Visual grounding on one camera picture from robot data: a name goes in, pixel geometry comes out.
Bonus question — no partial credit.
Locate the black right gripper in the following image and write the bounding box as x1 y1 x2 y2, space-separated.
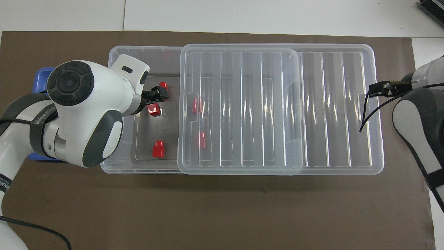
369 81 415 98

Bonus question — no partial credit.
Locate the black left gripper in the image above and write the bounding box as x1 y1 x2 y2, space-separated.
132 86 170 116

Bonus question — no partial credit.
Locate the clear ribbed box lid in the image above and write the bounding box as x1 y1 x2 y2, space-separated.
178 43 385 175

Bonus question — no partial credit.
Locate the clear plastic storage box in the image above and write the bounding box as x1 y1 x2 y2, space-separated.
101 45 303 174

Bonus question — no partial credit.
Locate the blue plastic tray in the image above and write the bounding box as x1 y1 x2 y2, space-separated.
27 67 66 163

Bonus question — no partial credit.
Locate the black ribbed device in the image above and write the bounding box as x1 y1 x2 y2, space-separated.
418 0 444 18

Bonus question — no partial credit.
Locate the brown table mat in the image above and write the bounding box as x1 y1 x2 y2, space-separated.
0 31 436 250

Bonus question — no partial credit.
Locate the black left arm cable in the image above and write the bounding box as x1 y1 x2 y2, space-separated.
0 215 72 250

